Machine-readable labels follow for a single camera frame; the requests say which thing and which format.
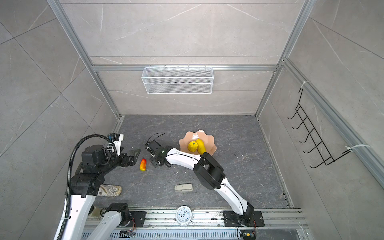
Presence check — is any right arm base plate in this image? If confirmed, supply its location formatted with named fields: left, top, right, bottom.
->
left=222, top=211, right=265, bottom=227

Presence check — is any long yellow fake fruit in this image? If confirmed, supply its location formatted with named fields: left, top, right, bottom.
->
left=196, top=139, right=206, bottom=155

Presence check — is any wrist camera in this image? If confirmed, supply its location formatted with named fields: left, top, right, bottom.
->
left=108, top=133, right=124, bottom=156
left=145, top=140, right=163, bottom=158

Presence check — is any white analog clock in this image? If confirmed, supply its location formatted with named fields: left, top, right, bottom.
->
left=176, top=206, right=193, bottom=226

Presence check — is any round yellow fake lemon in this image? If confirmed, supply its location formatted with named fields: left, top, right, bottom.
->
left=188, top=141, right=198, bottom=153

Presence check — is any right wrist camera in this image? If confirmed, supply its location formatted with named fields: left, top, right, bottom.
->
left=145, top=140, right=163, bottom=158

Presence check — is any black wall hook rack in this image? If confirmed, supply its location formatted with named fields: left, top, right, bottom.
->
left=287, top=89, right=352, bottom=169

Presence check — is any pink wavy fruit bowl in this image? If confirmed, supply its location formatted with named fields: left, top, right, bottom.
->
left=179, top=130, right=217, bottom=156

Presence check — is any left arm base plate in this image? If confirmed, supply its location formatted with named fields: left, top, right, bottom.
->
left=119, top=211, right=147, bottom=229

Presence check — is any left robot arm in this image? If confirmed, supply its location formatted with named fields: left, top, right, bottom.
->
left=54, top=145, right=141, bottom=240

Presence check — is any black corrugated cable hose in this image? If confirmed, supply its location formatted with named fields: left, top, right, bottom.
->
left=56, top=133, right=110, bottom=240

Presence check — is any white wire mesh basket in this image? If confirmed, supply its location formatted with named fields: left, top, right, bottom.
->
left=142, top=66, right=214, bottom=95

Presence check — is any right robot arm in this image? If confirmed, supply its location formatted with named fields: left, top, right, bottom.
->
left=146, top=141, right=254, bottom=226

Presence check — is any red orange fake fruit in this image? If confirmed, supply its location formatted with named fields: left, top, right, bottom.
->
left=139, top=159, right=147, bottom=172

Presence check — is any crumpled beige cloth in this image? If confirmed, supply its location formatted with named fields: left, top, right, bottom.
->
left=98, top=185, right=123, bottom=197

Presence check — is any beige stapler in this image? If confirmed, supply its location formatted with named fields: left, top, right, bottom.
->
left=174, top=184, right=193, bottom=192

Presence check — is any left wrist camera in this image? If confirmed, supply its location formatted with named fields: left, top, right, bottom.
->
left=108, top=133, right=124, bottom=156

